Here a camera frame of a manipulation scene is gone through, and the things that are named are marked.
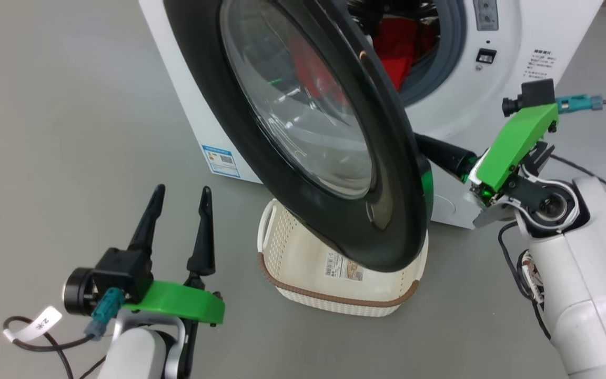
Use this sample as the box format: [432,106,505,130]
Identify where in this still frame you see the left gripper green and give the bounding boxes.
[123,184,225,326]

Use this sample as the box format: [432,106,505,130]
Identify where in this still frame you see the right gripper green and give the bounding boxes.
[415,103,560,208]

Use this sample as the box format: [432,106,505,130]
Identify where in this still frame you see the black washing machine door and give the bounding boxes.
[164,0,434,273]

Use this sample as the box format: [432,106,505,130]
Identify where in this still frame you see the red garment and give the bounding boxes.
[287,17,439,106]

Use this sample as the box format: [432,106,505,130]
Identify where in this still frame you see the grey rubber door gasket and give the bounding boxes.
[398,0,467,108]

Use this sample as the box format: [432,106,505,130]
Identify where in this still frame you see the cream laundry basket brown rim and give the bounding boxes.
[257,198,430,317]

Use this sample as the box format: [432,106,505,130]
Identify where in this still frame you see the white washing machine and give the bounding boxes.
[139,0,604,230]

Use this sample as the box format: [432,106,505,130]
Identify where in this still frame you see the barcode label on basket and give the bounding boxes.
[324,252,364,281]

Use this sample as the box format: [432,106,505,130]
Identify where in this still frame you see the round white filter cover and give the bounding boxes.
[432,195,456,216]

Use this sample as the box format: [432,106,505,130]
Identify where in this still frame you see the blue energy label sticker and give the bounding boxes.
[201,145,240,178]

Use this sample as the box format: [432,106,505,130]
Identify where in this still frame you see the grey warning sticker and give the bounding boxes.
[473,0,499,31]

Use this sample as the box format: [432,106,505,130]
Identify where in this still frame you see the right camera cable teal plug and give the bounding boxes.
[555,94,606,211]

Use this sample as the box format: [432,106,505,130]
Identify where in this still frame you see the right arm wire bundle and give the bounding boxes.
[498,221,552,340]

